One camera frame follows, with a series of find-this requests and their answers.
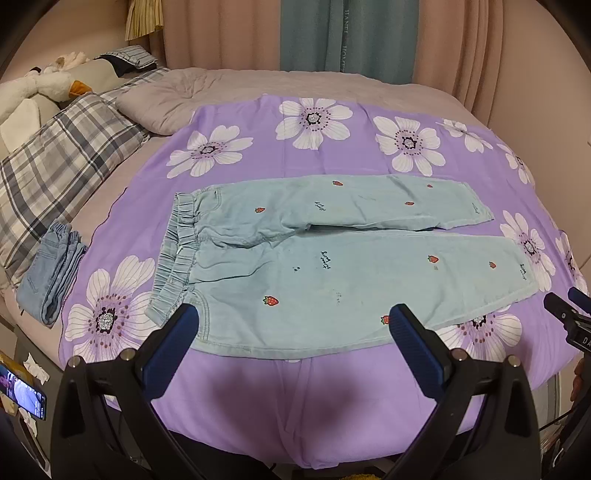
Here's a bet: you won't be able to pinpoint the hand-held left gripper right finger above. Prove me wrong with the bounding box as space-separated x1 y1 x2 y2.
389 303 542 480

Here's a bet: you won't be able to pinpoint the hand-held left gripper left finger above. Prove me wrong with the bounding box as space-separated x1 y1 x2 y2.
50 303 200 480

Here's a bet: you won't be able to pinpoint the light blue strawberry pants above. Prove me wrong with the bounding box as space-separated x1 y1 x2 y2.
144 175 541 360

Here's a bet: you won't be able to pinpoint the person's right hand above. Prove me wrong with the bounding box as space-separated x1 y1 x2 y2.
570 357 585 403

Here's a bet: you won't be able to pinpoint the purple floral blanket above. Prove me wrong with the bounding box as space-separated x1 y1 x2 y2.
59 93 591 472

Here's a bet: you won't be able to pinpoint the crumpled white paper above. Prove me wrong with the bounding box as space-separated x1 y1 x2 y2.
23 353 51 384

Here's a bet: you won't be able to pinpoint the folded blue jeans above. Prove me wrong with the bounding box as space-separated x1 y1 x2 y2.
17 220 88 326

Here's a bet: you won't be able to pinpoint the smartphone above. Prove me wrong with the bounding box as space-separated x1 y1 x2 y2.
0 353 48 422

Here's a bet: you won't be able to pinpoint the grey plaid pillow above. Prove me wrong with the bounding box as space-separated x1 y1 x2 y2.
0 68 171 289

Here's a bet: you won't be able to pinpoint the grey quilt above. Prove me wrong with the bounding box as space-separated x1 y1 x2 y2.
115 68 485 137

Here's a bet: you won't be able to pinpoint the white goose plush toy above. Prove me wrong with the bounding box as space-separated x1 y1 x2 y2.
0 69 90 116

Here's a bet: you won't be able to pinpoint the dark striped folded cloth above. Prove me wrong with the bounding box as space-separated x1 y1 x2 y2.
95 45 158 77

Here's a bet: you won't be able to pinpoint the teal curtain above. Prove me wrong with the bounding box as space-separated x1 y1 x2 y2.
279 0 419 80

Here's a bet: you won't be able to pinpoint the pink curtain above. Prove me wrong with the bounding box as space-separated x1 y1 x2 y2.
148 0 548 121

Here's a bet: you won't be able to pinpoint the yellow pleated curtain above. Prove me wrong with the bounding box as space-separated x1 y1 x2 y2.
126 0 164 41

